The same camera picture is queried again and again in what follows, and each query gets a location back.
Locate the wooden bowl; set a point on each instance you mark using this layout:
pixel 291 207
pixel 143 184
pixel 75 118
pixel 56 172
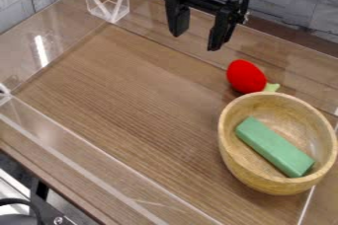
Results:
pixel 301 124

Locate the green rectangular block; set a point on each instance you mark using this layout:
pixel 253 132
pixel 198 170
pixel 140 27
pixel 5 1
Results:
pixel 274 148

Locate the clear acrylic table enclosure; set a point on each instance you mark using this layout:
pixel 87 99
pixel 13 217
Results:
pixel 110 106

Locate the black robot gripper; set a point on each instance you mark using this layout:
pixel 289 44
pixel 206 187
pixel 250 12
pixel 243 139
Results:
pixel 222 30

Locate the black metal table frame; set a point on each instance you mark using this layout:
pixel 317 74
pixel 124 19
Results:
pixel 57 211

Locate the red plush strawberry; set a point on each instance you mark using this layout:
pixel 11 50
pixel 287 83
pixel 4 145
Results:
pixel 247 78

